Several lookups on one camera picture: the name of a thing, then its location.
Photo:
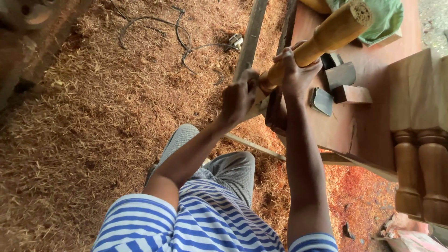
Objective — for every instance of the turned leg with square end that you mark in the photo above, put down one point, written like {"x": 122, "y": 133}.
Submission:
{"x": 411, "y": 94}
{"x": 435, "y": 175}

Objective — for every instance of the person's left fingers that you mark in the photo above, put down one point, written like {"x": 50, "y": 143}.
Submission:
{"x": 250, "y": 78}

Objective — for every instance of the reddish wooden block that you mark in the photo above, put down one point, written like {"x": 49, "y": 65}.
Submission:
{"x": 351, "y": 94}

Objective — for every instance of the grey checked trousers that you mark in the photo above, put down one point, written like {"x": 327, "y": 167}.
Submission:
{"x": 231, "y": 171}

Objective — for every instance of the rounded wooden leg piece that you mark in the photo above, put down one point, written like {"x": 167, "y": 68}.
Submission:
{"x": 315, "y": 5}

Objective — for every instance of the heap of scrap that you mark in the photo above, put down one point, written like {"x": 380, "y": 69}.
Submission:
{"x": 409, "y": 234}

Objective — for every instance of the white plug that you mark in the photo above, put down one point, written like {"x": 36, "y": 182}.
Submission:
{"x": 236, "y": 42}

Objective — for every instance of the green cloth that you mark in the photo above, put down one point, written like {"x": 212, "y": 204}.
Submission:
{"x": 383, "y": 17}

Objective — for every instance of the reddish wooden workbench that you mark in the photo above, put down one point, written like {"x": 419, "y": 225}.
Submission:
{"x": 371, "y": 115}

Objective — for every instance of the small black block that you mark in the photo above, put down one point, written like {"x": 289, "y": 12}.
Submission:
{"x": 330, "y": 60}

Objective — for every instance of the person's right hand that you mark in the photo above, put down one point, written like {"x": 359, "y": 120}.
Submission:
{"x": 297, "y": 78}

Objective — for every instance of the thin wooden slat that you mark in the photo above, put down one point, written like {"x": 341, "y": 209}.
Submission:
{"x": 255, "y": 146}

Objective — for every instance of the dark wooden block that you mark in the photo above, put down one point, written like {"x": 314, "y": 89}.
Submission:
{"x": 341, "y": 75}

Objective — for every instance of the person's left hand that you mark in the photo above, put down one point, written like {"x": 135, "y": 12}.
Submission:
{"x": 237, "y": 101}

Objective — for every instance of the blue white striped shirt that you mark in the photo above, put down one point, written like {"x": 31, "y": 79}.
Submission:
{"x": 210, "y": 224}

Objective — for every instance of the person's right fingers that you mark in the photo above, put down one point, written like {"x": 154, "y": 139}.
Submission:
{"x": 287, "y": 56}

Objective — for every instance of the light wooden leg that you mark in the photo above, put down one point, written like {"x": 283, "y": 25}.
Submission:
{"x": 332, "y": 33}

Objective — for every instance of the dusty woodworking machine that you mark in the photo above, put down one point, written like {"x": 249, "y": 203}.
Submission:
{"x": 31, "y": 38}

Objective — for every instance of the grey sandpaper sheet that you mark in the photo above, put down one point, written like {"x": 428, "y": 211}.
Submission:
{"x": 321, "y": 101}

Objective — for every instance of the grey wooden beam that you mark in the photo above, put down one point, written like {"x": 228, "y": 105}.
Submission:
{"x": 251, "y": 38}

